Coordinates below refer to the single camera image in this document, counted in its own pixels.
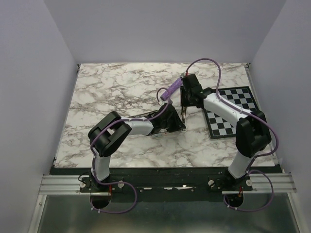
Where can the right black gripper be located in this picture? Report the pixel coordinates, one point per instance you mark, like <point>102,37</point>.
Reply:
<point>183,102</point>

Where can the white staple box sleeve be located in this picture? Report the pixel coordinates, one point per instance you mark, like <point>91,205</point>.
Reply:
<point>172,133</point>

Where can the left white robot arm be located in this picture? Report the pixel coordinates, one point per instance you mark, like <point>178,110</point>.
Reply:
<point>107,135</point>

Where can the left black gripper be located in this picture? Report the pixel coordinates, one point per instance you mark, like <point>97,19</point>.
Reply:
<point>178,124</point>

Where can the stapler metal base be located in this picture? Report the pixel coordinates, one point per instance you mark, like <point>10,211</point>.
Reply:
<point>145,115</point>

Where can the black white checkerboard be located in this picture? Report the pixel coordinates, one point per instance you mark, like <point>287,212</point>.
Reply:
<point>222,119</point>

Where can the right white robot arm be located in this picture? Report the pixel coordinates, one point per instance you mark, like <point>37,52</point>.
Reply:
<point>252,132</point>

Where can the purple glitter microphone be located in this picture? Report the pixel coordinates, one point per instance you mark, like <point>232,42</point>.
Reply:
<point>173,87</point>

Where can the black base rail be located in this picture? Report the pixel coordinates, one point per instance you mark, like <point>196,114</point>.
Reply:
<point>128,185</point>

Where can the open staple tray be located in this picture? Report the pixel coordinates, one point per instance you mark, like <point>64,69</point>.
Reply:
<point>158,135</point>

